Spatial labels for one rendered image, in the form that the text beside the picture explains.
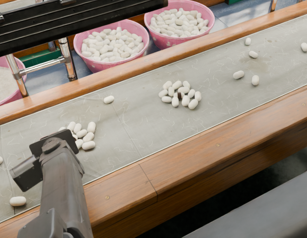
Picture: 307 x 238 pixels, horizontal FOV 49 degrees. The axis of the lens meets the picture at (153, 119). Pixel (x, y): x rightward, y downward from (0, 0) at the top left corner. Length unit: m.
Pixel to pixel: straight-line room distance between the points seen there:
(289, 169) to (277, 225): 1.65
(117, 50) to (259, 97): 0.51
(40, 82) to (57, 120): 0.27
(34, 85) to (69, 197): 0.84
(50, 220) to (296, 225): 0.21
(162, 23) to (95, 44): 0.28
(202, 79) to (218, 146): 0.29
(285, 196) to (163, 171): 0.61
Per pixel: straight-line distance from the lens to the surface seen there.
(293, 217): 0.24
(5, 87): 1.19
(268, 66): 1.21
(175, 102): 1.00
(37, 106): 1.05
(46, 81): 1.25
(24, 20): 0.76
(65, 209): 0.42
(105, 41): 1.27
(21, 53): 1.32
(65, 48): 1.03
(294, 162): 1.92
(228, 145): 0.90
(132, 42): 1.25
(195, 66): 1.16
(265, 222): 0.24
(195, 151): 0.88
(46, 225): 0.34
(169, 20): 1.37
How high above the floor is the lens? 1.47
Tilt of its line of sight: 48 degrees down
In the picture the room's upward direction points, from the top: 1 degrees counter-clockwise
